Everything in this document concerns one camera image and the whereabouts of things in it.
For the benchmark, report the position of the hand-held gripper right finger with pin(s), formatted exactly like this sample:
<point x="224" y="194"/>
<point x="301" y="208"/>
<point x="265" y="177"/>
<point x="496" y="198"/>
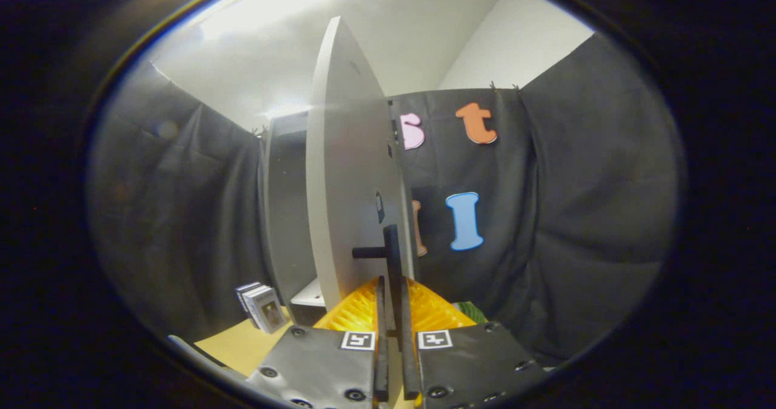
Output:
<point x="410" y="366"/>

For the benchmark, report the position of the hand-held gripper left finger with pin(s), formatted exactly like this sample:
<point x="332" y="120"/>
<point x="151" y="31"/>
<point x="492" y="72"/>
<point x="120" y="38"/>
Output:
<point x="381" y="348"/>

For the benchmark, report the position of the grey shoe cabinet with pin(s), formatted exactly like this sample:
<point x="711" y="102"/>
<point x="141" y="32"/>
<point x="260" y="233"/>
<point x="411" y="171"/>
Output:
<point x="285" y="215"/>

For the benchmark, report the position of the white shoe cabinet door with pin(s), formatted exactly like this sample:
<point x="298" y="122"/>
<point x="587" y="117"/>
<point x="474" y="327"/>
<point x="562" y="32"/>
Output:
<point x="345" y="154"/>

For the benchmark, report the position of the white cabinet shelf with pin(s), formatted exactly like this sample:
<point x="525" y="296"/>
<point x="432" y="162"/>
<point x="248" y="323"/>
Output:
<point x="310" y="295"/>

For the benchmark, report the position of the green striped object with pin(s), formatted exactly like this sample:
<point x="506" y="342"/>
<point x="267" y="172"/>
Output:
<point x="473" y="313"/>

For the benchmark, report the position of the dark blue book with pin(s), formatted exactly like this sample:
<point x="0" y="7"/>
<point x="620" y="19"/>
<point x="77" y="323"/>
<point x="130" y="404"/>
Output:
<point x="247" y="291"/>
<point x="239" y="297"/>

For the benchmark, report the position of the black backdrop cloth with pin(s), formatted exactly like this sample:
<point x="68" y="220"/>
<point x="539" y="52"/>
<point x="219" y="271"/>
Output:
<point x="576" y="215"/>

